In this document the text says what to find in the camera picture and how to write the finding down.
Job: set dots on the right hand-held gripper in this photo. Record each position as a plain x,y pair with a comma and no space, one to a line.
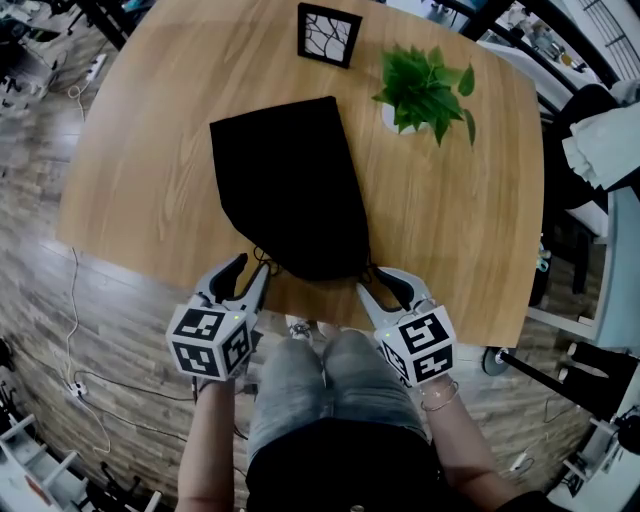
425,345

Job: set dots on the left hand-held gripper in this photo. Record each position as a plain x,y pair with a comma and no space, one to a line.
200,345

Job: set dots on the person's right forearm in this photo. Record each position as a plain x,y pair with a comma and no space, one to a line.
460,450

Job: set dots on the person's left forearm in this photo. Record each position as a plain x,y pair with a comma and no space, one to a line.
205,450

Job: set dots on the person's right shoe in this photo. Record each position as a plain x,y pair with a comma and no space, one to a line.
328,331

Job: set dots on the person's shoe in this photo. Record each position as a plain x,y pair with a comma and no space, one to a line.
299,330
328,331

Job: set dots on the person's left shoe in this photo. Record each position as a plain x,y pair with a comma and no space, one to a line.
299,330

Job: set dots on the black barbell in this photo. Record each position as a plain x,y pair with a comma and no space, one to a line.
495,361

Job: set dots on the person's grey jeans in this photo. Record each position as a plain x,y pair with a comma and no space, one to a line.
300,390

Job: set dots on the teal plastic trinket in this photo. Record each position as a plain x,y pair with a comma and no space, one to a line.
543,257

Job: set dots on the person's black shirt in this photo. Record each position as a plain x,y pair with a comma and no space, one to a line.
340,465

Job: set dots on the small white power strip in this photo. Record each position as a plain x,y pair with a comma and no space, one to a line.
76,389

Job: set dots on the green plant in white pot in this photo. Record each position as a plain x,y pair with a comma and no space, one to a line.
420,90

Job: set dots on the white side desk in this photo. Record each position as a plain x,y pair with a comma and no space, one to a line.
620,280

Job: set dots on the long white power strip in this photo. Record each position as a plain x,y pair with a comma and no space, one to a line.
96,67

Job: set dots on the white garment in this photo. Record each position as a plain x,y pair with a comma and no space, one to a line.
605,145

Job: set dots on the black office chair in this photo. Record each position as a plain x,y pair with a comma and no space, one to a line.
585,100

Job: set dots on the black metal balcony railing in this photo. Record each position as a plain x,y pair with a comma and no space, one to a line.
570,42

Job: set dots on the black picture frame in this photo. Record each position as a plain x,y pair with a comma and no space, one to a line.
327,35

